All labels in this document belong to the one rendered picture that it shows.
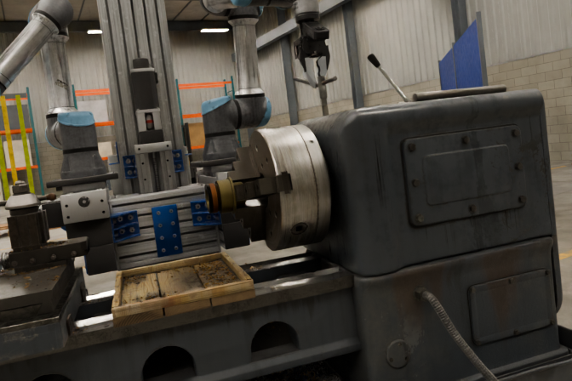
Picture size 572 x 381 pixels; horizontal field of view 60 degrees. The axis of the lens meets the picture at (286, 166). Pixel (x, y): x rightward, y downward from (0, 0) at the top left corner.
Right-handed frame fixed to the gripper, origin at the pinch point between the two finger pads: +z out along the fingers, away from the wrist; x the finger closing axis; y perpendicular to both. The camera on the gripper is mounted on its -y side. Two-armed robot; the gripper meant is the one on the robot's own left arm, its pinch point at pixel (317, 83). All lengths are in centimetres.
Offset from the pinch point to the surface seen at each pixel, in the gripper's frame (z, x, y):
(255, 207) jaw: 31.2, 25.9, -12.9
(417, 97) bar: 8.6, -13.9, -29.5
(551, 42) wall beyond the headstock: -124, -857, 749
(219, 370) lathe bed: 64, 42, -28
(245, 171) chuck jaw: 21.9, 26.8, -10.3
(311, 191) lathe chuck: 27.7, 15.8, -28.0
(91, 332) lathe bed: 49, 67, -29
